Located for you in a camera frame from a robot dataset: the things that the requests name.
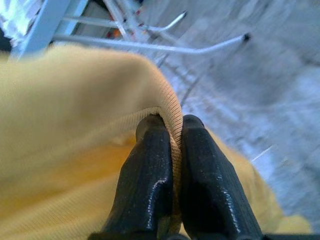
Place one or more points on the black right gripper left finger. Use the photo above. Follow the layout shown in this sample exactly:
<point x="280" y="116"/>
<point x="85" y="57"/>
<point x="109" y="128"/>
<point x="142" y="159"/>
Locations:
<point x="143" y="185"/>

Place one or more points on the light blue folding table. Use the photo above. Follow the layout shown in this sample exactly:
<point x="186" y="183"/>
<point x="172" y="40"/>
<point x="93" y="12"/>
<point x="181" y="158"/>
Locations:
<point x="45" y="27"/>

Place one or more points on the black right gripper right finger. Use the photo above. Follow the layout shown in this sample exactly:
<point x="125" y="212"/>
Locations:
<point x="215" y="185"/>

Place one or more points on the yellow garment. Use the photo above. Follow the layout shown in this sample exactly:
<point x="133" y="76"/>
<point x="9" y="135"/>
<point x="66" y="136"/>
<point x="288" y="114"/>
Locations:
<point x="75" y="125"/>

